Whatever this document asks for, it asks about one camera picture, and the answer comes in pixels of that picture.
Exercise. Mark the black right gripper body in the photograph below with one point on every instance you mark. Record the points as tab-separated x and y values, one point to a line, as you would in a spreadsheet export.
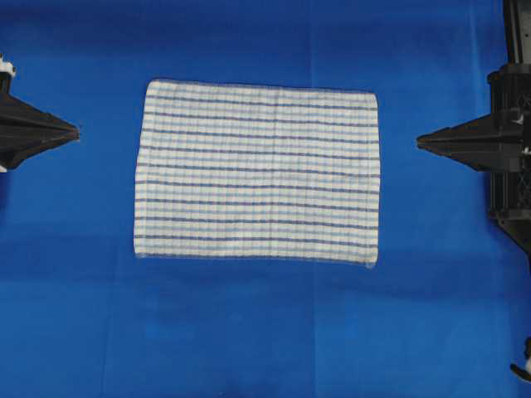
503	185

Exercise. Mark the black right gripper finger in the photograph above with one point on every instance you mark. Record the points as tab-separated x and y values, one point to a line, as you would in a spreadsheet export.
485	157
469	128

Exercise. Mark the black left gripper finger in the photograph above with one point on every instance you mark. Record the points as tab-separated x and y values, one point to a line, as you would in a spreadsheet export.
26	117
13	157

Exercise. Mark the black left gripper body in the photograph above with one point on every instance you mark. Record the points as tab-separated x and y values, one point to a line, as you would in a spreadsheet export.
8	71

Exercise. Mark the blue striped white towel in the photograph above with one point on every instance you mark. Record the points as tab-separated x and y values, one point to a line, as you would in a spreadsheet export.
257	171

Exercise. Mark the blue table cloth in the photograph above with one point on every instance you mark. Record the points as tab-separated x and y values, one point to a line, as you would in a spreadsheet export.
443	313

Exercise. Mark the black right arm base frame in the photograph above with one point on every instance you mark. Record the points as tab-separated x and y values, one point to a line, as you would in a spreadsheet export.
517	33

